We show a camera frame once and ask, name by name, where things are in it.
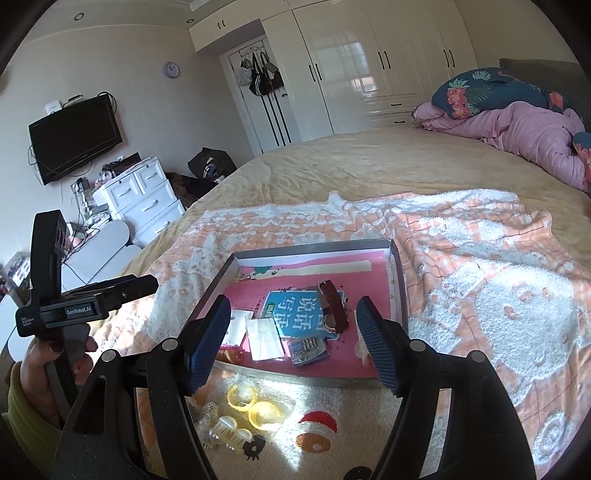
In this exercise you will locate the pale yellow jewelry pack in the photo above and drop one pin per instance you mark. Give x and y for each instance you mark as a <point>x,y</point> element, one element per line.
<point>362,355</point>

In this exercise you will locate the television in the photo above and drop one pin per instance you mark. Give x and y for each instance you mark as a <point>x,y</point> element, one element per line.
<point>74,138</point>

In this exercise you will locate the purple quilt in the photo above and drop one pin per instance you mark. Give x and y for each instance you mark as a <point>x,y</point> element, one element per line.
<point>531,134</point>

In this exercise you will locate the white door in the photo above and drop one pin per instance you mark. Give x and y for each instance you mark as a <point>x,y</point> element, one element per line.
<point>258,120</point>

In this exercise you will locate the hanging bags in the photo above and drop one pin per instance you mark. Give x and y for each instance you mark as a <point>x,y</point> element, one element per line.
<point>261,76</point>

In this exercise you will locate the pile of desk items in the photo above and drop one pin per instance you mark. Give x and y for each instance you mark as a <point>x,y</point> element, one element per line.
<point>87,203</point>

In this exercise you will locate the silver spring clip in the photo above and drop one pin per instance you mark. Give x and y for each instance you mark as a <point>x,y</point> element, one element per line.
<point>208,412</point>

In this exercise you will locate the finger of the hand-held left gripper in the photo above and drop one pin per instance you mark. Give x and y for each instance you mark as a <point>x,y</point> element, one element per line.
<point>134,286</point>

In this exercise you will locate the person's left hand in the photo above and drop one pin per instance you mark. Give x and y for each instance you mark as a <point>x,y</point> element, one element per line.
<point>32,378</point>

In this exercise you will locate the black bag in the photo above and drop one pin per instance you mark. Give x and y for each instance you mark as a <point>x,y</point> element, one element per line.
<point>212,161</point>

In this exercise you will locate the stud earring card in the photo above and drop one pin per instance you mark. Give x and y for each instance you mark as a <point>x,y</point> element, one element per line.
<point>240,327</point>

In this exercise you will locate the white wardrobe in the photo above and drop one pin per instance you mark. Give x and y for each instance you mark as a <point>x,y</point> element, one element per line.
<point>351,69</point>

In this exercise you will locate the white router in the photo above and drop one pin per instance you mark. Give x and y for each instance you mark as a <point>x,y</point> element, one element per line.
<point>54,106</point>

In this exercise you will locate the purple wall clock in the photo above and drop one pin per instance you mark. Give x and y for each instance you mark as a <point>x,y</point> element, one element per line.
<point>171,70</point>

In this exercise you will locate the orange and white blanket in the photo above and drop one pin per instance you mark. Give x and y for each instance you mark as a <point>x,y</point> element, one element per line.
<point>508,323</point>

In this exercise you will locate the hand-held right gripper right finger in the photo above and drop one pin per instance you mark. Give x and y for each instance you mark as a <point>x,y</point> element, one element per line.
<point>381,350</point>

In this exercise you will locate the yellow hoop earrings bag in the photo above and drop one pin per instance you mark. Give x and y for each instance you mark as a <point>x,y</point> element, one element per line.
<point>263,413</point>

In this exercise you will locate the person's left forearm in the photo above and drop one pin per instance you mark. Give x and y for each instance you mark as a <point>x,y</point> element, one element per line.
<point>18,424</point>

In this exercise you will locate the yellow bed sheet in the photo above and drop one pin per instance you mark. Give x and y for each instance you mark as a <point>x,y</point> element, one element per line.
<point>369,161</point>

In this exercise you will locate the white chair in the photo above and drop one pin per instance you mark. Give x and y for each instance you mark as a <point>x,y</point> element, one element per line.
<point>106,244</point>

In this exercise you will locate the grey cardboard box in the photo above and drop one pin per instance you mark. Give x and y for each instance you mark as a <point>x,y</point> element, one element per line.
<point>399,286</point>

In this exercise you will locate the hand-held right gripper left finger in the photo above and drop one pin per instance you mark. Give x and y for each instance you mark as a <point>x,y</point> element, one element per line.
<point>207,346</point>

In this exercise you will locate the white drawer chest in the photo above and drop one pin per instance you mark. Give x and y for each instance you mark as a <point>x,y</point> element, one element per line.
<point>143,203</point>

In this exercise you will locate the pink picture book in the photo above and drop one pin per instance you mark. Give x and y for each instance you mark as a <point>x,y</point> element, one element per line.
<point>369,277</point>

